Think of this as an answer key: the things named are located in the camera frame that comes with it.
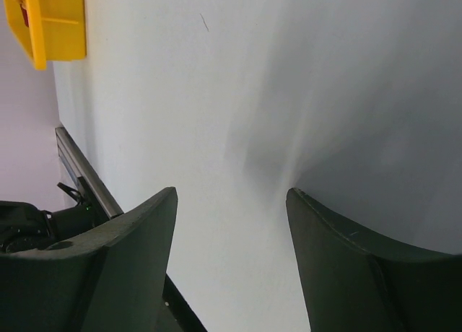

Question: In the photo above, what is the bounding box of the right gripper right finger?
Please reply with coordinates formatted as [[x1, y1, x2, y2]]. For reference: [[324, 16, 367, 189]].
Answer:
[[286, 188, 461, 331]]

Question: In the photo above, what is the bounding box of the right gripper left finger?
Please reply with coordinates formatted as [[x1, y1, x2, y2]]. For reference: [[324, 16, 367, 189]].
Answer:
[[1, 187, 178, 331]]

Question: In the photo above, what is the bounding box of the yellow plastic tray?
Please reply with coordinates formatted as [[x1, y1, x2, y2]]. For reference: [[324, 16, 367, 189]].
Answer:
[[3, 0, 87, 70]]

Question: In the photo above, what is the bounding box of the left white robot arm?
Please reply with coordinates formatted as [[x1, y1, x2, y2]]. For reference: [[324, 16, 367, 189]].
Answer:
[[1, 178, 109, 253]]

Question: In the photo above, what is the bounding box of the red rolled t shirt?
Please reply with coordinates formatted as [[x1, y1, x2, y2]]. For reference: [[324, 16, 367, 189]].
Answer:
[[19, 0, 29, 27]]

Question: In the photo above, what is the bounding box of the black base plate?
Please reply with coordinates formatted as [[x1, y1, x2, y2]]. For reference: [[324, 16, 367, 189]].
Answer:
[[154, 275, 207, 332]]

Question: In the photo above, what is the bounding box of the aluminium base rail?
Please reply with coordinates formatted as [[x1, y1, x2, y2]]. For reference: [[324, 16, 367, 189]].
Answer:
[[55, 126, 123, 219]]

